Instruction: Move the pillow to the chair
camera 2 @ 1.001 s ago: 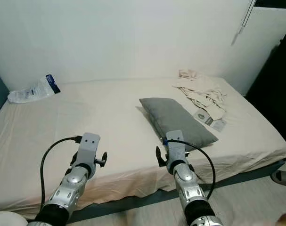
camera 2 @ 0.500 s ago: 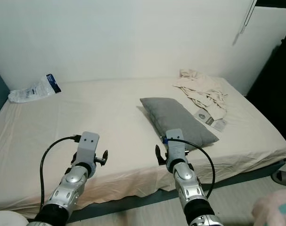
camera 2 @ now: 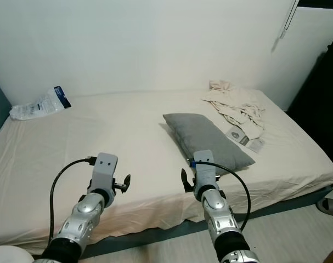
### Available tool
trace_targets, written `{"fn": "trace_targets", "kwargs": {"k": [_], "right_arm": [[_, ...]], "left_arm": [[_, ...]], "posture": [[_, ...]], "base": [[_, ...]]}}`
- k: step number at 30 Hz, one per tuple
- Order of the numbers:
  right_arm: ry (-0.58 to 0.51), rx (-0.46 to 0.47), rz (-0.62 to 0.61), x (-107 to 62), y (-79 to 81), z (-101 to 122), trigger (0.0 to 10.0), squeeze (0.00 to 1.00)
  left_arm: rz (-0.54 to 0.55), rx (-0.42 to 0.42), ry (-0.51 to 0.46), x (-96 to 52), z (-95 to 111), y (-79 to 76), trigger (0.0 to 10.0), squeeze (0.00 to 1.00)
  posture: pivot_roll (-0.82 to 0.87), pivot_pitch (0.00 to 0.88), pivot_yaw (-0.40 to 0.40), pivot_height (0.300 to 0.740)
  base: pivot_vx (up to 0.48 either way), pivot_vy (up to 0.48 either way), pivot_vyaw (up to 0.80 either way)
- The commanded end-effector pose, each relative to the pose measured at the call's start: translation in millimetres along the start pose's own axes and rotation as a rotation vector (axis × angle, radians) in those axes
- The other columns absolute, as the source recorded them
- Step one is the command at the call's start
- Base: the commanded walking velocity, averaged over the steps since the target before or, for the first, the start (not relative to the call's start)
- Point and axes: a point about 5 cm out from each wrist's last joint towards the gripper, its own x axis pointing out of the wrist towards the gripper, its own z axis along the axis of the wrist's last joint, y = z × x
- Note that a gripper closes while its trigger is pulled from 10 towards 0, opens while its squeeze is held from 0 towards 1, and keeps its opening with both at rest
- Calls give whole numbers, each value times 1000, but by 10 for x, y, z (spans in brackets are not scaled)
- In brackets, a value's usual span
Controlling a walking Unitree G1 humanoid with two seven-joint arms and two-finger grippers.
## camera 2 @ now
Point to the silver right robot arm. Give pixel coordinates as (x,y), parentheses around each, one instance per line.
(221,224)

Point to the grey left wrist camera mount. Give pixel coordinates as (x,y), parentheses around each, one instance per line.
(105,170)

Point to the dark window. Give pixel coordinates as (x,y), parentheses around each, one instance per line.
(322,3)

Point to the white round object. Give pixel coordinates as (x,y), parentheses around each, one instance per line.
(10,256)

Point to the white and blue plastic bag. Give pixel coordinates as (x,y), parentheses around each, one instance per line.
(37,106)

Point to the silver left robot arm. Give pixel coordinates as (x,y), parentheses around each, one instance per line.
(78,219)

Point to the grey slipper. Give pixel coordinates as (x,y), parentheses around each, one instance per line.
(331,207)

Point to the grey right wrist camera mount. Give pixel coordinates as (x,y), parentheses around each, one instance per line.
(204,172)

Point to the grey pillow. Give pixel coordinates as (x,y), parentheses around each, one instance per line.
(199,137)

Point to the crumpled beige clothing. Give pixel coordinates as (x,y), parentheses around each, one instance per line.
(235,107)

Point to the grey printed garment tag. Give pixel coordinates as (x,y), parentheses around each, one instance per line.
(256,144)
(236,135)

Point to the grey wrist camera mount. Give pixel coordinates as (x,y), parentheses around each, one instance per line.
(105,170)
(204,172)

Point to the white blind wand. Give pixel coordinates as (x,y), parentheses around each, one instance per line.
(289,19)

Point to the large black case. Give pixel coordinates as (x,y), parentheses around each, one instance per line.
(320,98)

